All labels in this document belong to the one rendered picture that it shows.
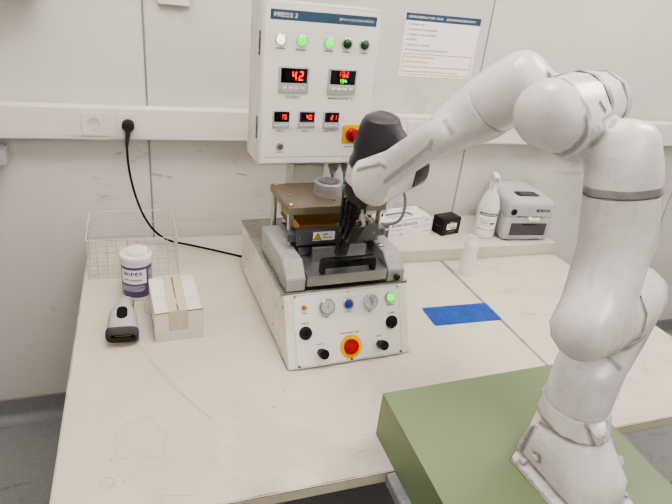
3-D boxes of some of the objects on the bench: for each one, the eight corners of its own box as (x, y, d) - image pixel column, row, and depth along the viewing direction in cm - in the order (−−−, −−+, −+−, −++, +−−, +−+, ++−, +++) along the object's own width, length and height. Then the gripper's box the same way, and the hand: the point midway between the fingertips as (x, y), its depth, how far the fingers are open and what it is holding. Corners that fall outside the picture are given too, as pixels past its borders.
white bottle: (465, 277, 193) (473, 240, 186) (455, 271, 196) (463, 234, 190) (475, 275, 195) (484, 237, 189) (465, 268, 199) (473, 232, 193)
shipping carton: (149, 305, 158) (148, 277, 154) (196, 301, 162) (196, 274, 158) (151, 343, 143) (150, 313, 139) (203, 338, 147) (202, 309, 143)
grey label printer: (474, 216, 234) (483, 178, 227) (517, 217, 239) (527, 179, 231) (502, 242, 213) (512, 200, 205) (548, 242, 217) (560, 201, 210)
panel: (295, 369, 138) (291, 294, 137) (402, 352, 149) (399, 283, 148) (298, 371, 136) (293, 295, 135) (406, 354, 147) (402, 283, 146)
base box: (241, 270, 182) (242, 222, 174) (347, 261, 195) (352, 216, 188) (288, 372, 138) (292, 313, 130) (420, 351, 151) (431, 296, 144)
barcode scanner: (108, 307, 155) (106, 282, 152) (139, 304, 158) (137, 280, 154) (106, 350, 138) (103, 323, 135) (139, 346, 141) (137, 320, 137)
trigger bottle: (471, 229, 221) (484, 169, 211) (491, 232, 221) (506, 172, 210) (473, 237, 214) (487, 175, 203) (494, 240, 213) (509, 179, 202)
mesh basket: (92, 247, 186) (88, 211, 180) (173, 243, 194) (172, 209, 189) (88, 279, 167) (83, 240, 162) (178, 273, 176) (177, 236, 170)
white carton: (362, 228, 211) (365, 210, 208) (411, 221, 222) (414, 204, 219) (380, 242, 202) (383, 223, 199) (430, 234, 213) (433, 216, 210)
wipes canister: (122, 288, 165) (118, 242, 158) (153, 286, 168) (151, 241, 161) (122, 303, 158) (118, 256, 151) (154, 301, 160) (151, 254, 154)
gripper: (338, 165, 131) (319, 237, 148) (356, 202, 123) (334, 273, 139) (367, 165, 134) (345, 235, 150) (387, 200, 126) (361, 271, 142)
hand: (343, 244), depth 142 cm, fingers closed, pressing on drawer
